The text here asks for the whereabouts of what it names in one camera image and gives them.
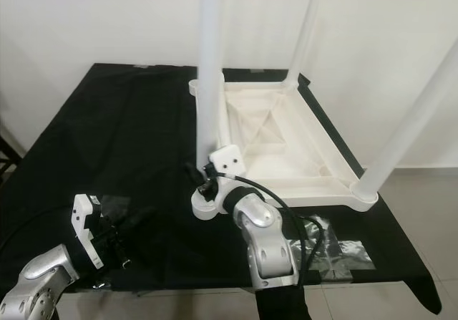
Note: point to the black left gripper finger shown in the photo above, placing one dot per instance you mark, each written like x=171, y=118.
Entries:
x=133, y=228
x=140, y=215

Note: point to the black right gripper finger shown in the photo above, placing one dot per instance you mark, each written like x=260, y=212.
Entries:
x=193, y=172
x=205, y=191

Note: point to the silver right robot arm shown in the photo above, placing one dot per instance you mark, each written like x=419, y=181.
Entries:
x=265, y=234

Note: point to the white plastic children table top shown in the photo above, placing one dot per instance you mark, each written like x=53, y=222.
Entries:
x=286, y=134

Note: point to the black tablecloth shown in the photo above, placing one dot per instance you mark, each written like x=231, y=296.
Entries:
x=100, y=141

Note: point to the grey tape piece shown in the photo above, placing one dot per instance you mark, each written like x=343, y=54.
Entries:
x=140, y=66

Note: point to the black stool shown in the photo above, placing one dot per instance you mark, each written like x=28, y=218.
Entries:
x=7, y=155

